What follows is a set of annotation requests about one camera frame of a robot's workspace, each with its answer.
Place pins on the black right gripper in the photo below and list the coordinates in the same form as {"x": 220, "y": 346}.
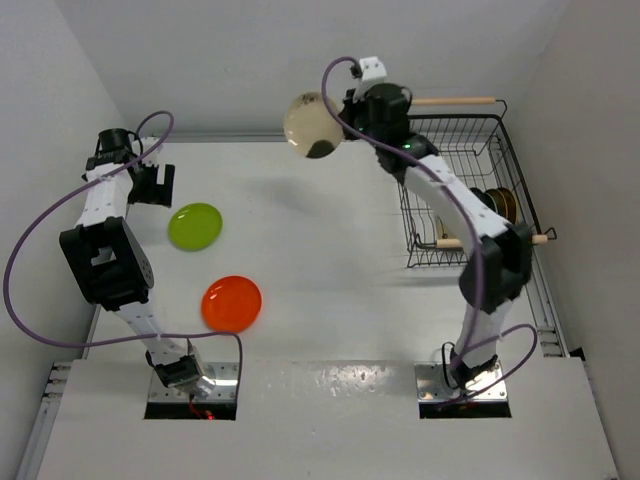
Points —
{"x": 353, "y": 107}

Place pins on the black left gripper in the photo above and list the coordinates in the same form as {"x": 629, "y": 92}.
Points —
{"x": 157, "y": 194}

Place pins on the cream plate with black mark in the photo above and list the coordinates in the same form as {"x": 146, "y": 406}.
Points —
{"x": 310, "y": 129}

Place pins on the green plate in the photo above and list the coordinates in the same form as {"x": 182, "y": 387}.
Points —
{"x": 195, "y": 226}

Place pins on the orange plate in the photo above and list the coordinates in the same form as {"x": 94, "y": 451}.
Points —
{"x": 232, "y": 303}

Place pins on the glossy black plate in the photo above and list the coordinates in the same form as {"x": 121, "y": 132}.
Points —
{"x": 483, "y": 197}

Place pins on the yellow patterned plate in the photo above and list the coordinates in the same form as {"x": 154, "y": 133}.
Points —
{"x": 499, "y": 200}
{"x": 511, "y": 205}

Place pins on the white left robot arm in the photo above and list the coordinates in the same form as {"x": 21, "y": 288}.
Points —
{"x": 110, "y": 266}

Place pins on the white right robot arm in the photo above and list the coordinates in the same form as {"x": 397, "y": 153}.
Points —
{"x": 499, "y": 252}

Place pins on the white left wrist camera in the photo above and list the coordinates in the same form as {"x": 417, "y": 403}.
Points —
{"x": 149, "y": 148}

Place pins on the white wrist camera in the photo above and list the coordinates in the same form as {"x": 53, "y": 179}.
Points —
{"x": 149, "y": 148}
{"x": 369, "y": 70}

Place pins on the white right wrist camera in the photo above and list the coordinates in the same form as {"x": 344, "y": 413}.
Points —
{"x": 369, "y": 70}

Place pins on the black wire dish rack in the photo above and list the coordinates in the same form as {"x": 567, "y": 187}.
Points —
{"x": 479, "y": 151}

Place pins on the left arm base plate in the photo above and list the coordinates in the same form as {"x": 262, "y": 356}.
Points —
{"x": 217, "y": 384}

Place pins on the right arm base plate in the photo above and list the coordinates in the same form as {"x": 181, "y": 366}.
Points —
{"x": 486, "y": 387}

